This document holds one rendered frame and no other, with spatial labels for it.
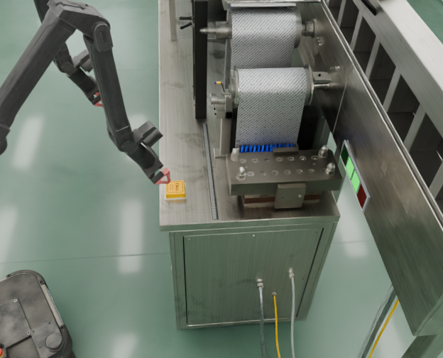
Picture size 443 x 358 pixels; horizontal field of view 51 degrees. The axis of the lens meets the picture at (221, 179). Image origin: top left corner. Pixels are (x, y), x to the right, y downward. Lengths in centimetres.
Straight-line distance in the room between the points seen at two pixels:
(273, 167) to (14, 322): 134
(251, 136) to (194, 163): 28
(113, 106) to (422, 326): 96
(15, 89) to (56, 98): 268
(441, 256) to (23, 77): 102
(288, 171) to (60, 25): 92
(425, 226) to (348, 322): 149
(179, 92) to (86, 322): 123
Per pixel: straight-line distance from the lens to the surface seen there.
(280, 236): 179
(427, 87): 112
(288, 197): 167
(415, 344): 164
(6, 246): 293
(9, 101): 123
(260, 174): 165
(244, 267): 192
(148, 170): 154
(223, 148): 187
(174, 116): 210
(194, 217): 168
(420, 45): 121
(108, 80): 129
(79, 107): 375
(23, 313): 233
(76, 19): 117
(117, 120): 137
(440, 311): 118
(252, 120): 168
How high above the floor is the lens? 219
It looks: 46 degrees down
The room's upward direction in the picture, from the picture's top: 3 degrees clockwise
